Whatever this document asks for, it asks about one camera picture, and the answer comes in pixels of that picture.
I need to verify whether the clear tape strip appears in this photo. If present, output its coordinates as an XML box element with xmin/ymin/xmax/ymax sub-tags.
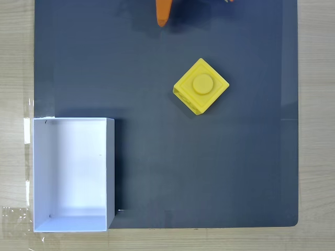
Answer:
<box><xmin>2</xmin><ymin>179</ymin><xmax>35</xmax><ymax>236</ymax></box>
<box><xmin>23</xmin><ymin>98</ymin><xmax>35</xmax><ymax>145</ymax></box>

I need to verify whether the yellow toy block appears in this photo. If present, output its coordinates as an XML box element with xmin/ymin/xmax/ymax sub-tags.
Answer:
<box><xmin>172</xmin><ymin>58</ymin><xmax>230</xmax><ymax>116</ymax></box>

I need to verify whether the white open cardboard box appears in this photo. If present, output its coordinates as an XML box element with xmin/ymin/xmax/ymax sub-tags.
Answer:
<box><xmin>32</xmin><ymin>117</ymin><xmax>116</xmax><ymax>233</ymax></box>

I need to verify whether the dark grey table mat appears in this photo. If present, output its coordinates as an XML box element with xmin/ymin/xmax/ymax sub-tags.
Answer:
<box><xmin>33</xmin><ymin>0</ymin><xmax>299</xmax><ymax>230</ymax></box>

